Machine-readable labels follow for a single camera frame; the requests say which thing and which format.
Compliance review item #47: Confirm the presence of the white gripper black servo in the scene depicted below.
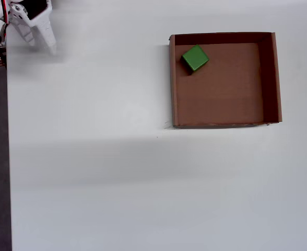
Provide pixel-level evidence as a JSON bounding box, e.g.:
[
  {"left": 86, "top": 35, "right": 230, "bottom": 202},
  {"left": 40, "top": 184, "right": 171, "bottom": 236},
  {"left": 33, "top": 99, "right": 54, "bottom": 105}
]
[{"left": 9, "top": 0, "right": 57, "bottom": 55}]

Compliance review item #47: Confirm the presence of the green cube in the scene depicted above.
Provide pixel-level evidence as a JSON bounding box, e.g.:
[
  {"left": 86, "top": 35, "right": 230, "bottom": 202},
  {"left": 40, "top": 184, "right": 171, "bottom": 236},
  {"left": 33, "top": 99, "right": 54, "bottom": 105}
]
[{"left": 181, "top": 44, "right": 210, "bottom": 75}]

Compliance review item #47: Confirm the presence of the brown cardboard box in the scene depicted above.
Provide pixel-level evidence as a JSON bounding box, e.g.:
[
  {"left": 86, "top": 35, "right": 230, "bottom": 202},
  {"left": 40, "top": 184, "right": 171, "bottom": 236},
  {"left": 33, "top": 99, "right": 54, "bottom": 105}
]
[{"left": 168, "top": 31, "right": 283, "bottom": 129}]

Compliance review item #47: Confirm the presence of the black board with brass standoffs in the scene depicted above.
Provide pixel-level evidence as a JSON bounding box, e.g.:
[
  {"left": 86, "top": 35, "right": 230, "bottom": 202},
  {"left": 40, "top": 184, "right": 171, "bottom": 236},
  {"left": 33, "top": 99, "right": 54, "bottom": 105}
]
[{"left": 0, "top": 43, "right": 8, "bottom": 69}]

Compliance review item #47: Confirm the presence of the red servo cable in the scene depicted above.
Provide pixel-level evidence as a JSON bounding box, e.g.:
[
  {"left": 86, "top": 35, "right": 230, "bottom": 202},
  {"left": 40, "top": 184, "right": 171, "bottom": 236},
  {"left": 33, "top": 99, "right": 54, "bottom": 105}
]
[{"left": 1, "top": 0, "right": 10, "bottom": 26}]

